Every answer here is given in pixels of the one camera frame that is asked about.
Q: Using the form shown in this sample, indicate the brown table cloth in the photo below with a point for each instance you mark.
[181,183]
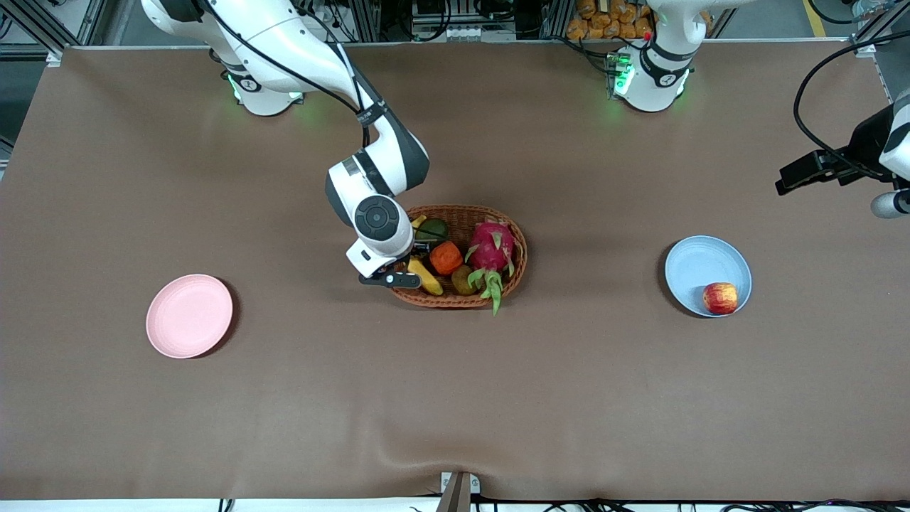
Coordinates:
[455,398]

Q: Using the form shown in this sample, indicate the green avocado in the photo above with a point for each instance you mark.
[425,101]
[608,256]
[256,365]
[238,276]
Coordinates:
[434,229]

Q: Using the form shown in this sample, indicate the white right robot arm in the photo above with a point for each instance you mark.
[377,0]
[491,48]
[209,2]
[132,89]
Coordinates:
[284,35]

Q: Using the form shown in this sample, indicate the pink plate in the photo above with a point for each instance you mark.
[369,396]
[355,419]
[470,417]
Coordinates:
[189,316]

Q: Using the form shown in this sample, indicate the blue plate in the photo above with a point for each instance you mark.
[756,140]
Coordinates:
[700,267]

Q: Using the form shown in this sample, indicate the red apple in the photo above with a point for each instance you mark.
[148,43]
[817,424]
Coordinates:
[720,298]

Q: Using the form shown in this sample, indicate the metal bracket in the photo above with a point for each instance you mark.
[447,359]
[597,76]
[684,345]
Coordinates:
[458,491]

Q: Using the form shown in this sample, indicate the pink dragon fruit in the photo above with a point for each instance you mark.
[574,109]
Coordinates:
[492,245]

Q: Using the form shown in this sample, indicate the yellow banana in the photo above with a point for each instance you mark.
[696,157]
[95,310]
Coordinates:
[426,279]

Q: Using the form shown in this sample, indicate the aluminium frame profile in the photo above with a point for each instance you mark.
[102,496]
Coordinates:
[556,18]
[43,28]
[366,18]
[871,35]

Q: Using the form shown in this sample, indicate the pile of orange objects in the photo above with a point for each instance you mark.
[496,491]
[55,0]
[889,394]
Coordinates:
[604,21]

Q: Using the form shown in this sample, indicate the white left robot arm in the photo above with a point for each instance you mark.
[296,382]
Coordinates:
[657,78]

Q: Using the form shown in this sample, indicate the brown wicker basket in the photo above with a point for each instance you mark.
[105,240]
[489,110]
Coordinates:
[469,213]

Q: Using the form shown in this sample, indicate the orange tangerine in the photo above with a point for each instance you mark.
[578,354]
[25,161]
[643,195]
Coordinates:
[446,258]

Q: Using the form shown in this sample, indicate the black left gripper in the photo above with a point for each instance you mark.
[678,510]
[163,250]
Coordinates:
[862,144]

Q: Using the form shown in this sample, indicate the brown kiwi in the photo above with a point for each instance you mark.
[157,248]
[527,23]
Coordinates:
[463,281]

